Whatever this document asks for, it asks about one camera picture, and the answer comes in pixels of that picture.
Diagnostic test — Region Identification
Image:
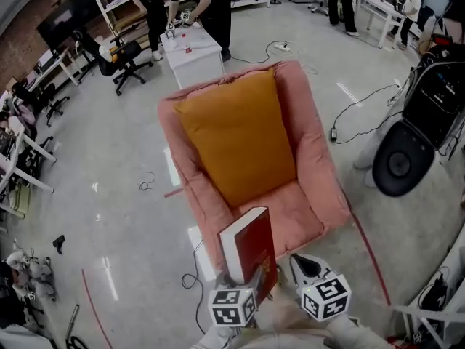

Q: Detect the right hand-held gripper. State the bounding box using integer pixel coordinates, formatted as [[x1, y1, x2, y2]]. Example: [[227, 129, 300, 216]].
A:
[[288, 253, 352, 323]]

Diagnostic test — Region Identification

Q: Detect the pink armchair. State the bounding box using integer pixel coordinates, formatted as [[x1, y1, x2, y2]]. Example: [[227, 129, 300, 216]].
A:
[[156, 60, 352, 273]]

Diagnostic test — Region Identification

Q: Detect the black bag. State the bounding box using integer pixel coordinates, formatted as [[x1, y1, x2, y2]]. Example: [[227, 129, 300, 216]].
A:
[[417, 267, 450, 312]]

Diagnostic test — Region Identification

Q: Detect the pale green bag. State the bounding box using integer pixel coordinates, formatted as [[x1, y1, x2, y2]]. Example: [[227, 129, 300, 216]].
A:
[[9, 180, 33, 220]]

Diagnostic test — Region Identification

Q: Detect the long white desk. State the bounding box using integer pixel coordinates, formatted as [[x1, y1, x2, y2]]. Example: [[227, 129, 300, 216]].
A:
[[0, 121, 57, 196]]

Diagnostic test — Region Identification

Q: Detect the black power cable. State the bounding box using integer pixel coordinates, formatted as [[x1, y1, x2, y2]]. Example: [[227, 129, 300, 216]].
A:
[[181, 238, 206, 336]]

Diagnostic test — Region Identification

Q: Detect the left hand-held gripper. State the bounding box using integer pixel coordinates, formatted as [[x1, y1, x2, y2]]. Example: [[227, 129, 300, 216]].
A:
[[207, 263, 272, 329]]

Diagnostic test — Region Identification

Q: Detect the person's right forearm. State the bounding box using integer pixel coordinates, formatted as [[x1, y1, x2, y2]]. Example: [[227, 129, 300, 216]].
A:
[[325, 314, 395, 349]]

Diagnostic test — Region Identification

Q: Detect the white frame table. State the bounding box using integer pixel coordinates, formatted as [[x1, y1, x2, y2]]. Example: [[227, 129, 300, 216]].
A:
[[394, 230, 465, 349]]

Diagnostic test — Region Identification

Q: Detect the wide white shelf unit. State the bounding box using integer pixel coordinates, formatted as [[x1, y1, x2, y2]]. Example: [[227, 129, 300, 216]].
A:
[[85, 0, 204, 41]]

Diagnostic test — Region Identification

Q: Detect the loose black cable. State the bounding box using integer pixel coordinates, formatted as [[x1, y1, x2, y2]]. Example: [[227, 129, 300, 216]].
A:
[[139, 171, 157, 192]]

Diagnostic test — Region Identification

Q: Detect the orange cushion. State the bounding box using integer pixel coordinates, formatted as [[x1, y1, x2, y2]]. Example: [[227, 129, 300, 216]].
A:
[[173, 67, 298, 209]]

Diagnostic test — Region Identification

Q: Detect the small white desk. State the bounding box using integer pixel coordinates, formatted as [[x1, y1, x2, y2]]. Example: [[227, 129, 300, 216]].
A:
[[27, 47, 81, 87]]

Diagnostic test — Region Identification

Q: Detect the black screen on stand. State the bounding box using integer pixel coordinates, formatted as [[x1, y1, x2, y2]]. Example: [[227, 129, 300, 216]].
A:
[[36, 0, 101, 56]]

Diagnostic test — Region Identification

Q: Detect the person's left forearm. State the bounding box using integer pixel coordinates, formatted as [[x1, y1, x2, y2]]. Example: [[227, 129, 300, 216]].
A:
[[190, 324, 237, 349]]

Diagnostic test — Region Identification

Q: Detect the metal pipe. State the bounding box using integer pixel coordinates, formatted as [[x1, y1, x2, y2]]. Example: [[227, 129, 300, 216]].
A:
[[65, 303, 81, 341]]

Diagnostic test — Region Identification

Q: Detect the black office chair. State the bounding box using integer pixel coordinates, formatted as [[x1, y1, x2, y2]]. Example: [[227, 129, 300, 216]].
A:
[[72, 27, 154, 97], [36, 81, 70, 127]]

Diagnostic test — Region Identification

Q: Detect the thick red book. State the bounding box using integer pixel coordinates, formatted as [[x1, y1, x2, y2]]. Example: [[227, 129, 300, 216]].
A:
[[217, 206, 279, 307]]

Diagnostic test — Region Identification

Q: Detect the white low cabinet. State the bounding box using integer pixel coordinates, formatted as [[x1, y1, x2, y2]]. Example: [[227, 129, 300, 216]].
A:
[[159, 25, 225, 89]]

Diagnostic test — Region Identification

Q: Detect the red fire extinguisher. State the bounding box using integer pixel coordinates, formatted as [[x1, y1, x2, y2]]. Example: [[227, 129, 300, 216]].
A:
[[385, 334, 410, 349]]

